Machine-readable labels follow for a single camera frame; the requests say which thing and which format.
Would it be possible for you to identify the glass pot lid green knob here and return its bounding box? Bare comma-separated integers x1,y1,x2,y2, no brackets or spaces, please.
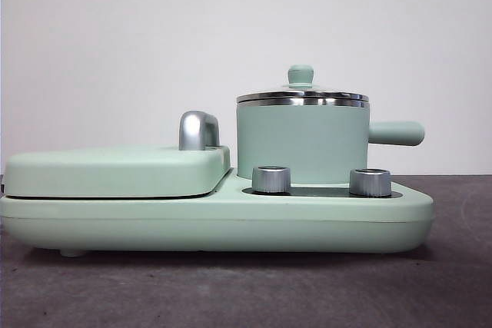
236,64,370,104

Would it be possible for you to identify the silver control knob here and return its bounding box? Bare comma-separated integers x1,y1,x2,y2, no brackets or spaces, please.
349,167,393,197
251,165,292,194

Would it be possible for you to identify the mint green pot with handle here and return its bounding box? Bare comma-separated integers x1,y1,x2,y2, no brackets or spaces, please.
235,97,426,186

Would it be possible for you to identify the mint green cover silver handle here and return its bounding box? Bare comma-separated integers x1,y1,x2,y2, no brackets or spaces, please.
2,111,231,199

